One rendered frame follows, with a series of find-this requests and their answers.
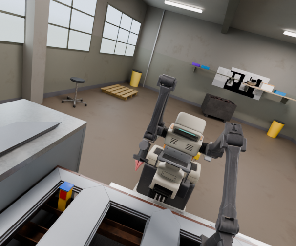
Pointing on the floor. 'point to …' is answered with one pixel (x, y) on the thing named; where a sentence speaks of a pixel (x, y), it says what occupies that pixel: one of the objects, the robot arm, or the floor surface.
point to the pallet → (119, 91)
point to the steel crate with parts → (218, 107)
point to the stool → (75, 91)
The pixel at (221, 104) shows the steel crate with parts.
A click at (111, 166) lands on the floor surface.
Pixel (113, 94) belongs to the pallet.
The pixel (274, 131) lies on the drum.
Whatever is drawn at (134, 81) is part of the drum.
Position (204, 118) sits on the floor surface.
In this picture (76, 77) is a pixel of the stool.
